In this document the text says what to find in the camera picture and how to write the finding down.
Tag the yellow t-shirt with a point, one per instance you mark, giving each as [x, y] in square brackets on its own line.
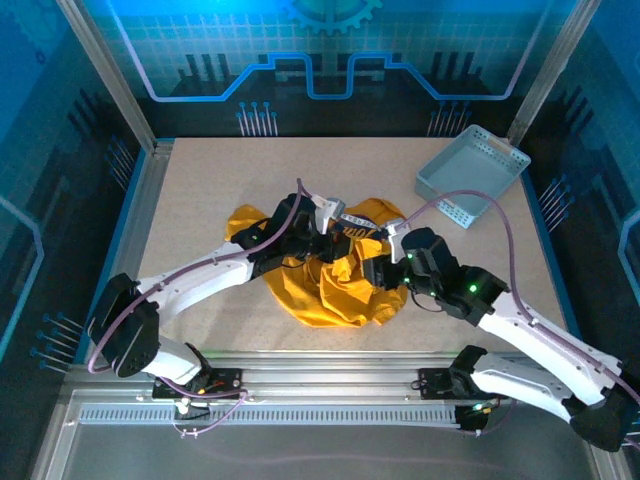
[340, 300]

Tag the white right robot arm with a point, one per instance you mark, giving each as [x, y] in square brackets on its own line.
[530, 335]

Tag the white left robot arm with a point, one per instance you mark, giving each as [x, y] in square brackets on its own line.
[200, 280]

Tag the grey perforated plastic basket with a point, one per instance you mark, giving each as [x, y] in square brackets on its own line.
[465, 170]

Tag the small black controller box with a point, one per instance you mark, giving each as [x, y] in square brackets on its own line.
[472, 417]

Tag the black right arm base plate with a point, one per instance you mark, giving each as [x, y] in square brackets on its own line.
[435, 382]

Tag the long aluminium frame rail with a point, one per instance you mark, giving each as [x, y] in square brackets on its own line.
[325, 367]

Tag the aluminium side rail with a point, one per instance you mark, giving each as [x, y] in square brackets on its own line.
[142, 215]

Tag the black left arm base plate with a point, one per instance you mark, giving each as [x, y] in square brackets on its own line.
[225, 380]

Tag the aluminium frame post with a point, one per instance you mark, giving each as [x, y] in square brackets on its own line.
[552, 70]
[107, 75]

